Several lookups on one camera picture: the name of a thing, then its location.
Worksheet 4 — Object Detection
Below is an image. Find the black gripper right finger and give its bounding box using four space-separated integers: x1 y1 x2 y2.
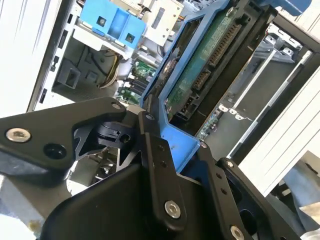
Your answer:
199 141 301 240

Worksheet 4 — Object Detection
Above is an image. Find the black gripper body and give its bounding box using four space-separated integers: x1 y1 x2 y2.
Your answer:
39 163 226 240

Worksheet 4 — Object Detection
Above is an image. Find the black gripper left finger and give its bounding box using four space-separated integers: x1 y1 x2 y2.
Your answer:
0 96 188 230

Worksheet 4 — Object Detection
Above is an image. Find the hard disk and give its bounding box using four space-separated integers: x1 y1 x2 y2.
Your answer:
138 0 311 175

